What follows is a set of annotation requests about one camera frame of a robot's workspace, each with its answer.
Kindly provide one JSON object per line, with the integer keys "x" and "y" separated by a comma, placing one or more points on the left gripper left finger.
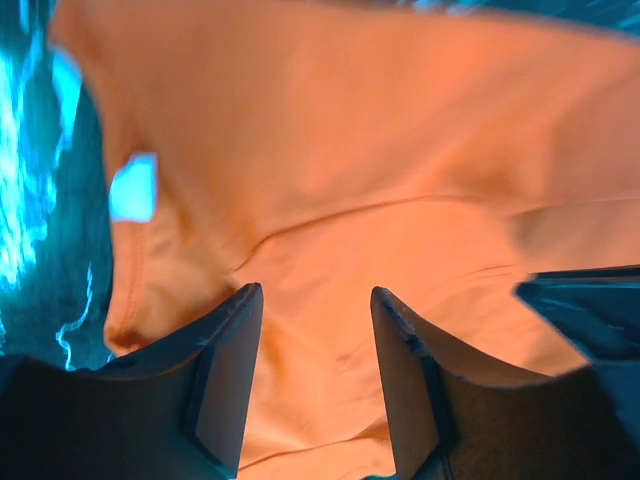
{"x": 175, "y": 409}

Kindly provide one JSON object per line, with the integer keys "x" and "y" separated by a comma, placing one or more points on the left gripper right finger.
{"x": 455, "y": 412}

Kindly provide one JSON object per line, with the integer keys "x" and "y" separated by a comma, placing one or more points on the orange t-shirt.
{"x": 323, "y": 150}

